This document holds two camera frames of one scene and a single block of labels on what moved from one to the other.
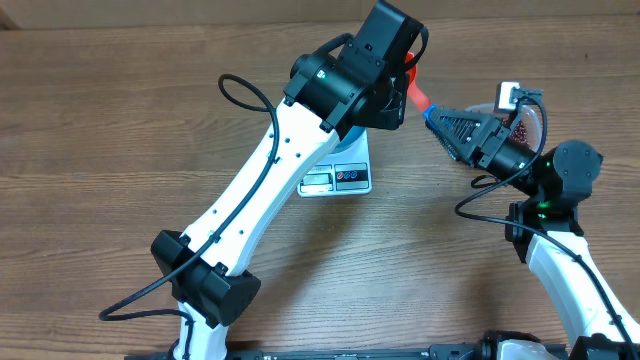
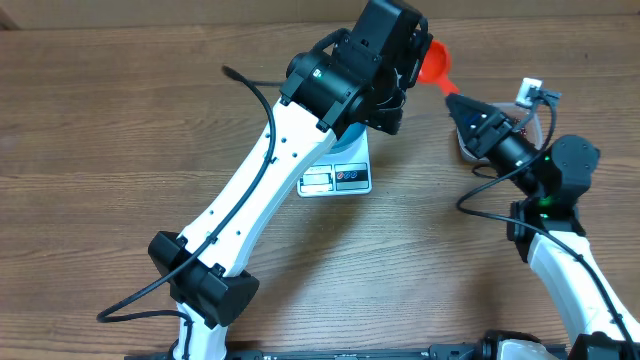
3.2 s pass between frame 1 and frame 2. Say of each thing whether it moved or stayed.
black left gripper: stayed
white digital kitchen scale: stayed
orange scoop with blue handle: moved
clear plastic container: stayed
